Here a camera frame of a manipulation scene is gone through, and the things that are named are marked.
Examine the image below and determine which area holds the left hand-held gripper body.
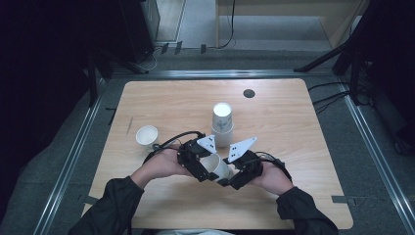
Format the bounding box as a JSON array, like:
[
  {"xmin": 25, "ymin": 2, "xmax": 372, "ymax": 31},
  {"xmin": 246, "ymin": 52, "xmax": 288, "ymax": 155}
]
[{"xmin": 177, "ymin": 134, "xmax": 218, "ymax": 180}]

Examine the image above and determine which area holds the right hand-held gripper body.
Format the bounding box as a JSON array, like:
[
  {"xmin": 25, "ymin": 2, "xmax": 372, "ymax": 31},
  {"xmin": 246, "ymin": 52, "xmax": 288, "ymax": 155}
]
[{"xmin": 227, "ymin": 136, "xmax": 264, "ymax": 184}]

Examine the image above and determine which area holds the floral white paper cup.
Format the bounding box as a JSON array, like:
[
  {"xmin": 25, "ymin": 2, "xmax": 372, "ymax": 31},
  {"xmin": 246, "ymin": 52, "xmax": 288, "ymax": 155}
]
[
  {"xmin": 199, "ymin": 153, "xmax": 235, "ymax": 181},
  {"xmin": 135, "ymin": 124, "xmax": 160, "ymax": 153}
]

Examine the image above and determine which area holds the stack of white paper cups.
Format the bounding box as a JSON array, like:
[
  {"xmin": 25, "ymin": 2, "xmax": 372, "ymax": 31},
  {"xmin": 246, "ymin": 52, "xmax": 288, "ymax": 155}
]
[{"xmin": 210, "ymin": 102, "xmax": 235, "ymax": 149}]

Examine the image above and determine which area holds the person's right hand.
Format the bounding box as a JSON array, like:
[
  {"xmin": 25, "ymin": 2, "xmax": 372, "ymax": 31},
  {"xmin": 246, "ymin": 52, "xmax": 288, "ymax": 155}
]
[{"xmin": 250, "ymin": 161, "xmax": 296, "ymax": 197}]

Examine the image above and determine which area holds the person's left hand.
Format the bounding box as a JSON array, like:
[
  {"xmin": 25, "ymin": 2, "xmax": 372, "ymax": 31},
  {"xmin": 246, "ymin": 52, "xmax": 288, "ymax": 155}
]
[{"xmin": 146, "ymin": 147, "xmax": 194, "ymax": 184}]

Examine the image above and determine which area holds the grey tape piece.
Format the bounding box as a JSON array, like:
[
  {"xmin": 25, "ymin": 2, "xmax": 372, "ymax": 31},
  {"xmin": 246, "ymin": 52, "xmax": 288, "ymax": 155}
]
[
  {"xmin": 331, "ymin": 195, "xmax": 356, "ymax": 207},
  {"xmin": 77, "ymin": 195, "xmax": 99, "ymax": 206}
]

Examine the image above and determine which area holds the black metal stand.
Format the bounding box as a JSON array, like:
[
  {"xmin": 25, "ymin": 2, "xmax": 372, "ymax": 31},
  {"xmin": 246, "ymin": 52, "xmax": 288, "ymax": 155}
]
[{"xmin": 85, "ymin": 48, "xmax": 148, "ymax": 107}]

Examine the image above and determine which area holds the black tripod stand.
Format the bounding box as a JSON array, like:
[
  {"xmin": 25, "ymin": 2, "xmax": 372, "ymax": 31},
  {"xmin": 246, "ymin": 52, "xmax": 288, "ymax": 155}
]
[{"xmin": 293, "ymin": 30, "xmax": 370, "ymax": 106}]

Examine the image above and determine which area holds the black computer tower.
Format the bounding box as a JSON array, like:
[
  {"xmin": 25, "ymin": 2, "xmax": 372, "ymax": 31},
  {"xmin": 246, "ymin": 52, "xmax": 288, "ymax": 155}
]
[{"xmin": 118, "ymin": 0, "xmax": 161, "ymax": 65}]

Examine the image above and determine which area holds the light wooden cabinet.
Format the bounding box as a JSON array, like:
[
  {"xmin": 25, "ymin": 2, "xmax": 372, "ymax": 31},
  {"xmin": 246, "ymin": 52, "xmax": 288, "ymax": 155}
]
[{"xmin": 214, "ymin": 0, "xmax": 371, "ymax": 50}]

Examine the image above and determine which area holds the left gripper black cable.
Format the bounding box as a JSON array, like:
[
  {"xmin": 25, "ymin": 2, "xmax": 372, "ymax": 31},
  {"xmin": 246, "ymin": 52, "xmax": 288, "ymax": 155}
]
[{"xmin": 142, "ymin": 130, "xmax": 206, "ymax": 165}]

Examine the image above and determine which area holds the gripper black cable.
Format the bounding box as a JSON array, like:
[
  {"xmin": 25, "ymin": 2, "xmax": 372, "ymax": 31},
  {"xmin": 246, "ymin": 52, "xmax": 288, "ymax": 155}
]
[
  {"xmin": 254, "ymin": 151, "xmax": 294, "ymax": 183},
  {"xmin": 142, "ymin": 130, "xmax": 206, "ymax": 165}
]

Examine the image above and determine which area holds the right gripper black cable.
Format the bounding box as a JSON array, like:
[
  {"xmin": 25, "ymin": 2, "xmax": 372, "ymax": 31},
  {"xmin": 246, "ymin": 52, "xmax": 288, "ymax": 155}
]
[{"xmin": 254, "ymin": 151, "xmax": 294, "ymax": 183}]

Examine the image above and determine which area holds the metal floor rail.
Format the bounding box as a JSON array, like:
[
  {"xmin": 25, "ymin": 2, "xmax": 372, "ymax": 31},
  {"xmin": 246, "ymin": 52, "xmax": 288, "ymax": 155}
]
[
  {"xmin": 107, "ymin": 69, "xmax": 334, "ymax": 79},
  {"xmin": 32, "ymin": 76, "xmax": 111, "ymax": 235},
  {"xmin": 337, "ymin": 76, "xmax": 415, "ymax": 235}
]

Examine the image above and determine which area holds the white floor cable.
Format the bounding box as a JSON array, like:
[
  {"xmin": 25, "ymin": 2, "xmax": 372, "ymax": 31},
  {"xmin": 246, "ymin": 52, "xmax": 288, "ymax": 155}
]
[{"xmin": 143, "ymin": 45, "xmax": 164, "ymax": 71}]

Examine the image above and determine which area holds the black floor cable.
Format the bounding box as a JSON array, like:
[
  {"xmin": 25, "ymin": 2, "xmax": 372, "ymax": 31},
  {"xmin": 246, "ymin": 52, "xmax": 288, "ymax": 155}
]
[
  {"xmin": 312, "ymin": 91, "xmax": 351, "ymax": 115},
  {"xmin": 307, "ymin": 80, "xmax": 351, "ymax": 92}
]

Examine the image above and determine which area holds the hanging black cable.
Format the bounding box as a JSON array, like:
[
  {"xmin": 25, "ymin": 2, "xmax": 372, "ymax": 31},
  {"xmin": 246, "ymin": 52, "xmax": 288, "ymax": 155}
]
[{"xmin": 216, "ymin": 0, "xmax": 237, "ymax": 50}]

